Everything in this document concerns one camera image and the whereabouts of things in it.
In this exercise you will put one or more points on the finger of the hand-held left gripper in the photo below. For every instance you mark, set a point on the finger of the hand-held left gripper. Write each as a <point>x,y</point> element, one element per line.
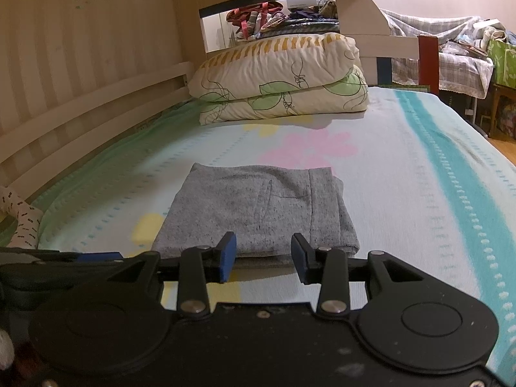
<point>100,256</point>

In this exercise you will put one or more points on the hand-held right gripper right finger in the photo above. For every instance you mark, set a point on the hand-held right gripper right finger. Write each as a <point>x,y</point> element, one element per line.
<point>299,258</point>

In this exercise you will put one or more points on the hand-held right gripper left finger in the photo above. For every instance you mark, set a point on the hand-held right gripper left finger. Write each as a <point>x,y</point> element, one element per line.
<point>227,258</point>

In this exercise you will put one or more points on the grey pants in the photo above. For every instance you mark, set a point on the grey pants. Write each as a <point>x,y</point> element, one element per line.
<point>250,209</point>

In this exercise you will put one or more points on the white dotted cloth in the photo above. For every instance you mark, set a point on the white dotted cloth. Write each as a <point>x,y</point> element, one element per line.
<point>24,221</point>

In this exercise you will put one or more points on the floral folded pillow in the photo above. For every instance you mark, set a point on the floral folded pillow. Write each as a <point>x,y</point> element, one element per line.
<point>282,68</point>

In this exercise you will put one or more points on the pile of colourful clothes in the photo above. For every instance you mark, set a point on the pile of colourful clothes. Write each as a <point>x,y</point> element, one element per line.
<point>262,20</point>

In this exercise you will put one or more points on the table with checked cloth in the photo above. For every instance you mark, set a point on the table with checked cloth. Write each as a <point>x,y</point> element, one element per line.
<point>423,32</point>

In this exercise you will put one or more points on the green patterned bag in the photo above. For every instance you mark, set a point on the green patterned bag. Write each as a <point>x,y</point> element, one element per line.
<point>502,56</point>

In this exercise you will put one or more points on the red wooden post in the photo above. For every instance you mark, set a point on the red wooden post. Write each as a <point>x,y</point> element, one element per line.
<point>428,64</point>

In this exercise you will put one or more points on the white wooden bed frame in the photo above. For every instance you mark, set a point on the white wooden bed frame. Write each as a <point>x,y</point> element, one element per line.
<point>346,8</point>

